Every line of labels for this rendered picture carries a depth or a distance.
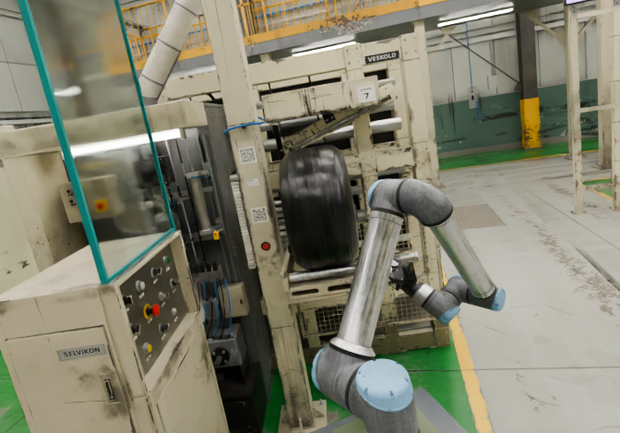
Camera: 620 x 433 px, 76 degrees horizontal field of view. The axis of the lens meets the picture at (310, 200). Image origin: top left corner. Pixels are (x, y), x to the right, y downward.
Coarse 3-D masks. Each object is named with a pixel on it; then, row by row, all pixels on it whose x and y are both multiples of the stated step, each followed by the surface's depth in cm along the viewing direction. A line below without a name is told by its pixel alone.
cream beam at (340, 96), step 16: (352, 80) 202; (368, 80) 202; (272, 96) 204; (288, 96) 204; (304, 96) 204; (320, 96) 203; (336, 96) 203; (352, 96) 203; (272, 112) 206; (288, 112) 205; (304, 112) 205; (320, 112) 205; (336, 112) 216
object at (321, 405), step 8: (320, 400) 230; (320, 408) 227; (280, 416) 226; (280, 424) 220; (288, 424) 219; (320, 424) 215; (280, 432) 214; (288, 432) 213; (296, 432) 212; (304, 432) 211
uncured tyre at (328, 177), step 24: (288, 168) 176; (312, 168) 174; (336, 168) 173; (288, 192) 171; (312, 192) 169; (336, 192) 168; (288, 216) 171; (312, 216) 168; (336, 216) 168; (312, 240) 171; (336, 240) 171; (312, 264) 181; (336, 264) 185
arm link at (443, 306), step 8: (432, 296) 156; (440, 296) 156; (448, 296) 156; (424, 304) 156; (432, 304) 155; (440, 304) 154; (448, 304) 154; (456, 304) 156; (432, 312) 156; (440, 312) 153; (448, 312) 152; (456, 312) 152; (440, 320) 155; (448, 320) 152
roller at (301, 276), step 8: (352, 264) 188; (296, 272) 190; (304, 272) 189; (312, 272) 188; (320, 272) 188; (328, 272) 188; (336, 272) 187; (344, 272) 187; (352, 272) 188; (296, 280) 189; (304, 280) 189
